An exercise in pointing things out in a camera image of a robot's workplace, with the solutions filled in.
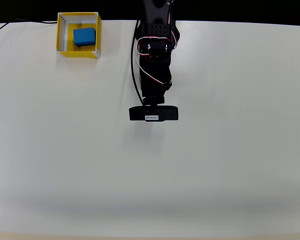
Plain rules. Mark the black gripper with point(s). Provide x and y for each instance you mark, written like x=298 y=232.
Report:
x=153 y=90

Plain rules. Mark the blue block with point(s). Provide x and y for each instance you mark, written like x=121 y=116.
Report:
x=83 y=37

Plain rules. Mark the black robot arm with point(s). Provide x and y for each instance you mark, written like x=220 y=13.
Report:
x=156 y=15

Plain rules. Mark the yellow open box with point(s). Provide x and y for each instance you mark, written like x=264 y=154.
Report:
x=65 y=53

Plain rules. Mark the black webcam with white label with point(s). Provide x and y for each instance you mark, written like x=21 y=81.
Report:
x=165 y=114

